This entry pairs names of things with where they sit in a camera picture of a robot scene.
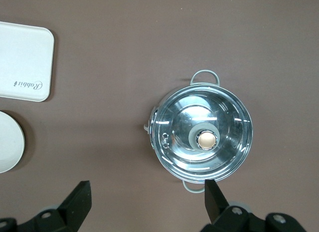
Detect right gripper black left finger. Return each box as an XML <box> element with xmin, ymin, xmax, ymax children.
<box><xmin>0</xmin><ymin>180</ymin><xmax>92</xmax><ymax>232</ymax></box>

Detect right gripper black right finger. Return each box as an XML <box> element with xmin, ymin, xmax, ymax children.
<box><xmin>201</xmin><ymin>179</ymin><xmax>310</xmax><ymax>232</ymax></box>

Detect round white plate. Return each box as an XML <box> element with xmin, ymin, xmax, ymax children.
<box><xmin>0</xmin><ymin>110</ymin><xmax>26</xmax><ymax>174</ymax></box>

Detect glass lid with knob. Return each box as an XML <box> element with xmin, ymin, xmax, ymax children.
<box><xmin>151</xmin><ymin>86</ymin><xmax>253</xmax><ymax>182</ymax></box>

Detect white rectangular rabbit tray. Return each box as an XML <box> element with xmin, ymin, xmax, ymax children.
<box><xmin>0</xmin><ymin>21</ymin><xmax>55</xmax><ymax>102</ymax></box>

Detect steel pot grey handles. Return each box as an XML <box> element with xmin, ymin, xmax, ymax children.
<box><xmin>143</xmin><ymin>69</ymin><xmax>254</xmax><ymax>194</ymax></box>

